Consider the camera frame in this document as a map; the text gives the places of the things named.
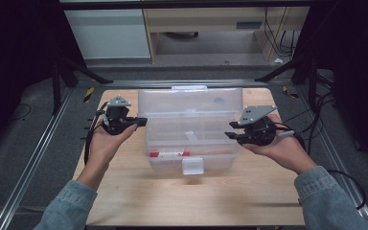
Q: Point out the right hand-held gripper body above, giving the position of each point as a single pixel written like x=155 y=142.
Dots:
x=260 y=132

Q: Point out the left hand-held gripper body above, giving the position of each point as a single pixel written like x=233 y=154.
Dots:
x=116 y=121

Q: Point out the clear plastic storage box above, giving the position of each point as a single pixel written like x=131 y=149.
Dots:
x=204 y=127

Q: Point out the person's left hand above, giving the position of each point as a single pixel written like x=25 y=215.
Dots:
x=103 y=147

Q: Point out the person's right hand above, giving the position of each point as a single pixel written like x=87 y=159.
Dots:
x=284 y=150

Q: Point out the yellow black tape strip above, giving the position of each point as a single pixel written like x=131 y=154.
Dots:
x=88 y=94
x=290 y=92

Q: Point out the black metal stand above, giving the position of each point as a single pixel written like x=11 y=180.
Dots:
x=311 y=76
x=57 y=86

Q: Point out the white paper scrap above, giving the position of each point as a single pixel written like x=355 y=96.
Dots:
x=278 y=60

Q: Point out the white cabinet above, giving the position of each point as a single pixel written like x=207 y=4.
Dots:
x=108 y=33

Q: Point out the wooden desk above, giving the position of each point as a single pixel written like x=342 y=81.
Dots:
x=204 y=19

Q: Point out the aluminium floor rail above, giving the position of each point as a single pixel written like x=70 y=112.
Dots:
x=335 y=159
x=185 y=83
x=28 y=166

